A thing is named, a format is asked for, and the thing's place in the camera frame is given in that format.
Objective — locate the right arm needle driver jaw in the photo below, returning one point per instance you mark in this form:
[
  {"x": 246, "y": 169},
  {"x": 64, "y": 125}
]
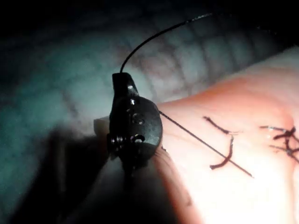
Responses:
[{"x": 123, "y": 84}]

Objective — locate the right arm needle driver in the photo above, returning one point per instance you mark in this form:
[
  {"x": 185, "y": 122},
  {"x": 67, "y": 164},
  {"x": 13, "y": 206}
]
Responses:
[{"x": 137, "y": 121}]

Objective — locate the dark right arm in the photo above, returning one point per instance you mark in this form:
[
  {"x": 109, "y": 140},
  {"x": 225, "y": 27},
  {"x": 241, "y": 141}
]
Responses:
[{"x": 140, "y": 198}]

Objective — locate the blue-green cloth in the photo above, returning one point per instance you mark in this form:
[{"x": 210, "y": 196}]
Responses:
[{"x": 46, "y": 81}]

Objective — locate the short black thread piece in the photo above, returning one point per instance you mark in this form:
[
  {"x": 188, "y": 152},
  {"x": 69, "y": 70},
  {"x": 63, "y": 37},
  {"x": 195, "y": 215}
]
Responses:
[
  {"x": 231, "y": 147},
  {"x": 218, "y": 127}
]

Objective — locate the tissue pad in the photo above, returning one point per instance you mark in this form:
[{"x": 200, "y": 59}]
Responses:
[{"x": 233, "y": 198}]

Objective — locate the black stitching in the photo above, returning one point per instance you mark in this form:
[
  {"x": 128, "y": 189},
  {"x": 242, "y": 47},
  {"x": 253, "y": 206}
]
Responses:
[{"x": 286, "y": 137}]

